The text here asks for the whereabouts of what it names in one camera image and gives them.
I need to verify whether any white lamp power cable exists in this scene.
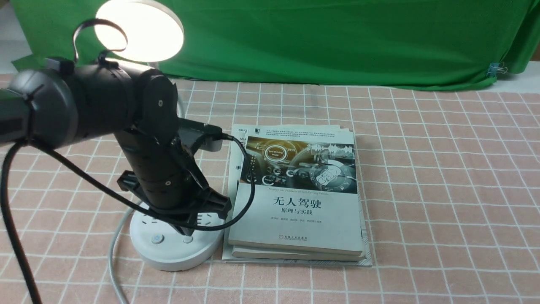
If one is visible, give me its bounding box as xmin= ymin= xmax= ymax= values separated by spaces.
xmin=108 ymin=200 xmax=144 ymax=304

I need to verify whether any white desk lamp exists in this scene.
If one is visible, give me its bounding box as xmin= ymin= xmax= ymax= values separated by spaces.
xmin=95 ymin=0 xmax=224 ymax=271

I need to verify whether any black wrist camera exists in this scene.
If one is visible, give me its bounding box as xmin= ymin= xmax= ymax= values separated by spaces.
xmin=178 ymin=119 xmax=223 ymax=154

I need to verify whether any blue binder clip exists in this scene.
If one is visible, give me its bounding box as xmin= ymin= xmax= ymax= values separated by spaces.
xmin=486 ymin=62 xmax=508 ymax=78

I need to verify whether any pink checkered tablecloth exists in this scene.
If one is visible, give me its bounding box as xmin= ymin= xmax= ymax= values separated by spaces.
xmin=9 ymin=80 xmax=540 ymax=304

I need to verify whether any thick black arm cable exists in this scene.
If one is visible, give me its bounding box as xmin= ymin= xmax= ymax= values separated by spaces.
xmin=0 ymin=141 xmax=43 ymax=304

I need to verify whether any black camera cable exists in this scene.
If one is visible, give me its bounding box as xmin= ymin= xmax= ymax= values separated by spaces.
xmin=25 ymin=133 xmax=256 ymax=231

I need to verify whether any green backdrop cloth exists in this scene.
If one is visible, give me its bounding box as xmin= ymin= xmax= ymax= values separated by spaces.
xmin=9 ymin=0 xmax=540 ymax=92

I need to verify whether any bottom book in stack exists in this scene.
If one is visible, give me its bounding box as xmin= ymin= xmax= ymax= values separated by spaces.
xmin=222 ymin=125 xmax=373 ymax=267

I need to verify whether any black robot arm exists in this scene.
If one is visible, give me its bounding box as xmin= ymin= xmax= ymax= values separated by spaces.
xmin=1 ymin=57 xmax=232 ymax=235

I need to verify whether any top self-driving textbook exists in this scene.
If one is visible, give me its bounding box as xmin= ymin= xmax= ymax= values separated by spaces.
xmin=227 ymin=136 xmax=364 ymax=256

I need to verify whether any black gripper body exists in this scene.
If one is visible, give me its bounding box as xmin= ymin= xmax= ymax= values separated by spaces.
xmin=117 ymin=140 xmax=232 ymax=236

